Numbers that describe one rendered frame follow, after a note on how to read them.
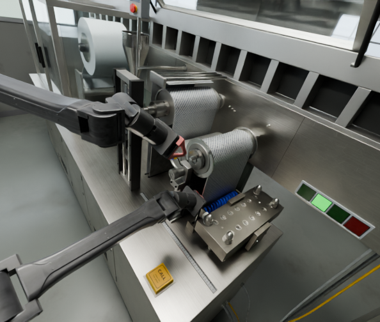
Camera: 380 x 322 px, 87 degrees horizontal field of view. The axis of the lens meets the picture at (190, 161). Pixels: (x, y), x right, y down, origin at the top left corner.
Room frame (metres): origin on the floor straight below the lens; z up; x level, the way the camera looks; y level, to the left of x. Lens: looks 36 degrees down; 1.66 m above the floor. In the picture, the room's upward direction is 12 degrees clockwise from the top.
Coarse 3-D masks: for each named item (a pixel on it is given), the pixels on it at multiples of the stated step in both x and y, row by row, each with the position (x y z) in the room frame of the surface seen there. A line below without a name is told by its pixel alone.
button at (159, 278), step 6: (162, 264) 0.36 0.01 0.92; (150, 270) 0.33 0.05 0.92; (156, 270) 0.33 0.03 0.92; (162, 270) 0.34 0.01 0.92; (150, 276) 0.31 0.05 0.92; (156, 276) 0.32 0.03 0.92; (162, 276) 0.32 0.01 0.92; (168, 276) 0.32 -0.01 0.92; (150, 282) 0.29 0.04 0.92; (156, 282) 0.30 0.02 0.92; (162, 282) 0.30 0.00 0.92; (168, 282) 0.30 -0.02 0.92; (156, 288) 0.28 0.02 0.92; (162, 288) 0.29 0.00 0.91
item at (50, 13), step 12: (48, 0) 1.11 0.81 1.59; (60, 0) 1.15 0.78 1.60; (84, 0) 1.75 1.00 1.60; (48, 12) 1.10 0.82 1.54; (96, 12) 1.26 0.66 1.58; (108, 12) 1.31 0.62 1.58; (120, 12) 1.36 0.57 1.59; (24, 24) 1.91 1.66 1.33; (36, 36) 1.50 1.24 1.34; (36, 48) 1.54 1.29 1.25; (60, 48) 1.12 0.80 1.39; (60, 60) 1.11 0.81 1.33; (60, 72) 1.10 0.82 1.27; (48, 84) 1.50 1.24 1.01
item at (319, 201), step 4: (316, 196) 0.59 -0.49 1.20; (320, 196) 0.59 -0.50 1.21; (316, 200) 0.59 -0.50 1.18; (320, 200) 0.58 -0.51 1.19; (324, 200) 0.58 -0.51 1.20; (316, 204) 0.58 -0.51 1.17; (320, 204) 0.58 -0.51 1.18; (324, 204) 0.57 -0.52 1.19; (328, 204) 0.56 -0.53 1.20; (320, 208) 0.57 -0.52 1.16; (324, 208) 0.56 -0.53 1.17
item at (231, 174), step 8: (240, 168) 0.70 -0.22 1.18; (216, 176) 0.59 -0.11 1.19; (224, 176) 0.63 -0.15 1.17; (232, 176) 0.67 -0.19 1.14; (240, 176) 0.72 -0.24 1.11; (208, 184) 0.56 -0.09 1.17; (216, 184) 0.60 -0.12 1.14; (224, 184) 0.64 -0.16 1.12; (232, 184) 0.69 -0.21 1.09; (208, 192) 0.58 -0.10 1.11; (216, 192) 0.62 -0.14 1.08; (224, 192) 0.66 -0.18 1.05; (208, 200) 0.59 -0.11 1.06
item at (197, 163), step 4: (196, 148) 0.61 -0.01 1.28; (192, 152) 0.59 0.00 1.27; (196, 152) 0.58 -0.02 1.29; (200, 152) 0.58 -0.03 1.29; (188, 156) 0.60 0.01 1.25; (192, 156) 0.59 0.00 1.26; (200, 156) 0.57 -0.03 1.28; (188, 160) 0.60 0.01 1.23; (192, 160) 0.59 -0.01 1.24; (196, 160) 0.57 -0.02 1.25; (200, 160) 0.56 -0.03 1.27; (204, 160) 0.57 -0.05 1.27; (192, 164) 0.58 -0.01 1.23; (196, 164) 0.57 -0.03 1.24; (200, 164) 0.56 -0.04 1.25; (204, 164) 0.56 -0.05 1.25; (196, 168) 0.56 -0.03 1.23; (200, 168) 0.56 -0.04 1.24
